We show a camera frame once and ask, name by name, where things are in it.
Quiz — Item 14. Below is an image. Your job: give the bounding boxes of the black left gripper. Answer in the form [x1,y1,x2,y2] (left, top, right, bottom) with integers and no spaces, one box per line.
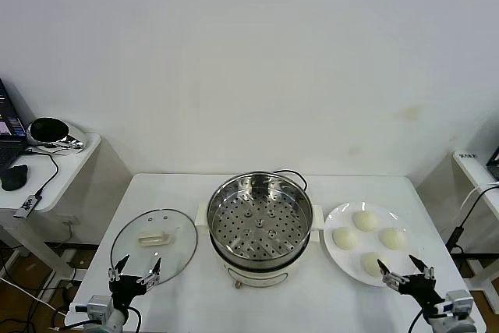
[108,253,162,305]

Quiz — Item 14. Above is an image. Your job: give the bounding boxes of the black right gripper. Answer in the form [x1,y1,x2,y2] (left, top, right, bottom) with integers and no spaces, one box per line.
[376,254,444,307]

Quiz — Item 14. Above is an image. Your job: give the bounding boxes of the white steamed baozi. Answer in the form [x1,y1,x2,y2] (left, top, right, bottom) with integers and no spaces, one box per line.
[332,226,359,250]
[377,227,409,251]
[360,251,391,276]
[352,210,380,232]

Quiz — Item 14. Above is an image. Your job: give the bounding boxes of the perforated steel steamer basket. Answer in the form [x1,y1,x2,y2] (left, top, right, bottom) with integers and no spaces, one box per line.
[194,170,325,262]

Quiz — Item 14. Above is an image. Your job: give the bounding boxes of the round glass pot lid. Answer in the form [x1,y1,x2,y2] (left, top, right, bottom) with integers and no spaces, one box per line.
[110,207,199,286]

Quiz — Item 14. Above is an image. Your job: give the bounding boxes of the round white plate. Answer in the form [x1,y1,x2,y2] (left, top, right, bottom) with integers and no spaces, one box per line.
[323,201,421,287]

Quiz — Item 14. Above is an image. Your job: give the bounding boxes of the white labelled side table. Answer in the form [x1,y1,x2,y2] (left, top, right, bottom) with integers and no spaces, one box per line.
[416,149,499,291]

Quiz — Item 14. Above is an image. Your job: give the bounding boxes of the cream electric cooking pot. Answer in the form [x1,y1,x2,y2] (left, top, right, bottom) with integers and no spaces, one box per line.
[198,225,324,290]

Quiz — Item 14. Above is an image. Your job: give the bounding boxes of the grey usb adapter dongle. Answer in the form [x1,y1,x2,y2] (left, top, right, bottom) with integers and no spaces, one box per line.
[12,193,42,220]

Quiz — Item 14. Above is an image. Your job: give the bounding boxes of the black framed monitor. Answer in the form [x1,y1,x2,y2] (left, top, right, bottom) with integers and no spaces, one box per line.
[486,148,499,181]

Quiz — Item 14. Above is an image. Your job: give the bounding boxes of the black computer mouse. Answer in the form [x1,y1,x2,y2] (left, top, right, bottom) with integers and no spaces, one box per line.
[0,164,30,192]

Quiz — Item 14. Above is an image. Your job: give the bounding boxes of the shiny chrome round device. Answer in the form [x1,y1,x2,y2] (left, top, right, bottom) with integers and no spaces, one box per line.
[25,115,87,151]

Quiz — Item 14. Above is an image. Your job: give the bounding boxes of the black open laptop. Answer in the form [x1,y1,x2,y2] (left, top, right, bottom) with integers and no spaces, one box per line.
[0,77,29,172]

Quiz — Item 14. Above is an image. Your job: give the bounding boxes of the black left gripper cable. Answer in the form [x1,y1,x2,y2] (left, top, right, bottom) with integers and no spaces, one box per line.
[124,305,142,333]

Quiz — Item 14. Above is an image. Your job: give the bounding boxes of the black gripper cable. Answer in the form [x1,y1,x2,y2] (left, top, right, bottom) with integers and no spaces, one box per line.
[409,307,430,333]
[124,305,142,333]

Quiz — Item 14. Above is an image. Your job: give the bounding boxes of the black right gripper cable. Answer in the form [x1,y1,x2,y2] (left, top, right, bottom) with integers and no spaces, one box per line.
[409,307,430,333]

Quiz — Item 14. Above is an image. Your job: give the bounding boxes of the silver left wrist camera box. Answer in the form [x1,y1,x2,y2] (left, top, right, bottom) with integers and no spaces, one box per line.
[73,296,112,322]

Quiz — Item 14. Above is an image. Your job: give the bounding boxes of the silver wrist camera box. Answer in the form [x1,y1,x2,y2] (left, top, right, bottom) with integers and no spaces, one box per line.
[73,296,112,322]
[436,289,475,317]

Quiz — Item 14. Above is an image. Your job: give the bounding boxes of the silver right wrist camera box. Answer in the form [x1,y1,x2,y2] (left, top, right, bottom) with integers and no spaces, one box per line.
[436,289,475,317]

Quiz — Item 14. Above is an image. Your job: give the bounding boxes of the black cable with adapter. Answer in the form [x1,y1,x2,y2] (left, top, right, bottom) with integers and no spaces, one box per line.
[446,184,499,256]

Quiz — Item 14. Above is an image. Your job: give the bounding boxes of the white hanging cable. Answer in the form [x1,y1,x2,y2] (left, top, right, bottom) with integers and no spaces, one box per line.
[459,180,499,213]

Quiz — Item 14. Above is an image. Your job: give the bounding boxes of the white floor cable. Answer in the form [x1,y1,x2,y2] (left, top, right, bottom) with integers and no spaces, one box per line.
[0,276,69,317]

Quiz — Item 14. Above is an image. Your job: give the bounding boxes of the thin black laptop cable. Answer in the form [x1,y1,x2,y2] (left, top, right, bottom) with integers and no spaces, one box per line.
[21,147,60,198]

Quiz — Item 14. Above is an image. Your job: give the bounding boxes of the black pot power cable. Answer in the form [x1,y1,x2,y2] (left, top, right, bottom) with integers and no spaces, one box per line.
[272,168,309,190]

